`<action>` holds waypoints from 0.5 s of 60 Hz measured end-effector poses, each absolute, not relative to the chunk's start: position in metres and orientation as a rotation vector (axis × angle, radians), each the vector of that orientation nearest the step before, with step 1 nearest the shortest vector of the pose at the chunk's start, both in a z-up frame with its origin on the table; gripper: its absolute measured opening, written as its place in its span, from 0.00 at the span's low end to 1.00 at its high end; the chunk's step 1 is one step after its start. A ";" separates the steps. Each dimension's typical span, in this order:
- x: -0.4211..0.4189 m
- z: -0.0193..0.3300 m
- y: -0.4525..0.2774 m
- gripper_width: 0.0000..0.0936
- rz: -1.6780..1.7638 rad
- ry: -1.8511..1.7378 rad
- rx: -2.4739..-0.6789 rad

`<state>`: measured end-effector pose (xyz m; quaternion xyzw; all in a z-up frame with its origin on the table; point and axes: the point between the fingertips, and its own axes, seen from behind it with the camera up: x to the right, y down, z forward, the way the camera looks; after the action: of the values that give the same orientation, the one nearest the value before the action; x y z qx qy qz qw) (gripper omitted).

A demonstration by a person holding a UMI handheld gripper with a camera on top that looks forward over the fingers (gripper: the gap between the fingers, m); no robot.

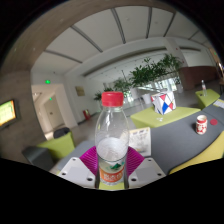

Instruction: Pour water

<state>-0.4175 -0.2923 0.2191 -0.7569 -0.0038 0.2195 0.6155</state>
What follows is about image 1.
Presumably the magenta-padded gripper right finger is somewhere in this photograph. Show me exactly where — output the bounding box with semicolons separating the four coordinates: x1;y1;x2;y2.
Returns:
125;146;167;190

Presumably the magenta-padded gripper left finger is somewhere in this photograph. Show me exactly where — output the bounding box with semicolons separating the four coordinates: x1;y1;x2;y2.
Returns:
57;145;100;190

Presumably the red-capped clear water bottle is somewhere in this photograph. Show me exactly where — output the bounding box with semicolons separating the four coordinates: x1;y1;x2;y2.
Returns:
94;91;130;187

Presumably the small clear water bottle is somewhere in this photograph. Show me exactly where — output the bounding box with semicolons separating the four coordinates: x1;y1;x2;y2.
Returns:
200;79;208;98

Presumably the colourful printed magazine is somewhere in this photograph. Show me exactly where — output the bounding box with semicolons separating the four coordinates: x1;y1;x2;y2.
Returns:
128;126;153;158

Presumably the lime green armchair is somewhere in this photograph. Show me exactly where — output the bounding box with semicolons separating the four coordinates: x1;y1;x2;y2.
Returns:
36;131;76;160

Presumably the black chair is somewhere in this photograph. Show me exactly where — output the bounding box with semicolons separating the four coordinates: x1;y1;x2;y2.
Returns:
53;126;72;139

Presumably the dark grey ottoman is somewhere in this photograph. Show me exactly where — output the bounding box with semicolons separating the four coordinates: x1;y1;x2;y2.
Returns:
21;145;54;171

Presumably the large lime green low table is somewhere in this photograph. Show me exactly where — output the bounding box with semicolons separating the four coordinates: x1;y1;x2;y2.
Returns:
129;105;202;129

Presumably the red fire cabinet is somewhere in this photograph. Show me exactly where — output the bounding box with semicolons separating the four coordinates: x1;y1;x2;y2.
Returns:
82;109;91;121

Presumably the white red blue cube box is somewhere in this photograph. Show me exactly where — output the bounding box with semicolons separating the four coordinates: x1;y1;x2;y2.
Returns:
150;90;177;116

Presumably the red and white mug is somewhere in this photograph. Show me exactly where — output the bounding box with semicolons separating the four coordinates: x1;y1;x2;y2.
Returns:
195;114;208;136

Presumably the row of green potted plants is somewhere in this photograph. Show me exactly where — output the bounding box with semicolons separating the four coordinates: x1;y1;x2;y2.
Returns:
93;53;184;101

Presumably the small lime green low table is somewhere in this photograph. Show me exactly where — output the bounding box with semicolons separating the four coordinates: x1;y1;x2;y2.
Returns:
194;88;221;110

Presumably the framed wall picture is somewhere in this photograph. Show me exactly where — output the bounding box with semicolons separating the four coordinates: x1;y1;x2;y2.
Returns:
75;86;86;97

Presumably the wall-mounted display screen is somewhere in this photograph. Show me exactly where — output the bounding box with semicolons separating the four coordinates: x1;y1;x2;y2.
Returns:
0;98;19;129

